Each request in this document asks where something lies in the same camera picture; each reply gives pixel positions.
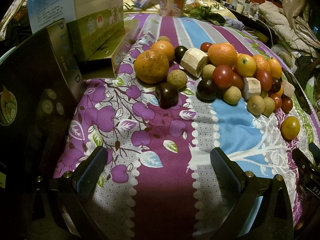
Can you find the red cherry tomato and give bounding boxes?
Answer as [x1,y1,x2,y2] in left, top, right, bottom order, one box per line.
[213,65,233,89]

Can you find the large rough brown orange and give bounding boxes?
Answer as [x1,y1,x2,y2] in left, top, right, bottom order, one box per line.
[134,49,169,84]

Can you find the lone yellow kumquat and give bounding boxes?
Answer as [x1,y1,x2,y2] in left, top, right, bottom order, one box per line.
[281,116,300,140]

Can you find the black smartphone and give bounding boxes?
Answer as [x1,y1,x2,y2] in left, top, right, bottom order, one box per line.
[283,68,311,115]

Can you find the small sugarcane chunk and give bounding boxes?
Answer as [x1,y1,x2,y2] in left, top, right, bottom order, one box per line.
[242,77,261,100]

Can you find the black product box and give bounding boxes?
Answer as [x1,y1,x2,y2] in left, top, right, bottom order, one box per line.
[1,19,85,206]

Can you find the pile of clothes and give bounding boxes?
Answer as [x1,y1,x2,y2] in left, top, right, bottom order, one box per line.
[258,1,317,57]

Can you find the flat green gold box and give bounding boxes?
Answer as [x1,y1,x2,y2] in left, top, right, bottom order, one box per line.
[79,20,140,80]

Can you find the dark purple cherry tomato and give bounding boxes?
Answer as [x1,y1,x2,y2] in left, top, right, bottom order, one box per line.
[155,82,179,109]

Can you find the big orange mandarin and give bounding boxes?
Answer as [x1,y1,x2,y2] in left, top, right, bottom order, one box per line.
[207,43,238,67]

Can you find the brown longan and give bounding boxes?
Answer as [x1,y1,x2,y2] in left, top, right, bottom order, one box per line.
[167,70,188,90]

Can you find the purple striped floral bedsheet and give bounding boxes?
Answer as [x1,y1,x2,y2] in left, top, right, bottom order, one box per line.
[54,14,319,239]

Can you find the peeled sugarcane chunk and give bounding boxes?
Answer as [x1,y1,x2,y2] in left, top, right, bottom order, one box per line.
[180,47,209,78]

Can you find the blue green cardboard box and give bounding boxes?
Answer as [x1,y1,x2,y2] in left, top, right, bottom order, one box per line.
[27,0,124,60]

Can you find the green leafy vegetables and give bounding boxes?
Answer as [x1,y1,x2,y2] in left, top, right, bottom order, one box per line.
[189,6,226,25]

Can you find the snack packet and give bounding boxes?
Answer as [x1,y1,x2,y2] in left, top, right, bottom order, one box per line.
[133,0,159,9]

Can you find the instant noodle cup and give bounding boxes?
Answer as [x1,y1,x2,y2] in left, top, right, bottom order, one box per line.
[159,0,186,17]

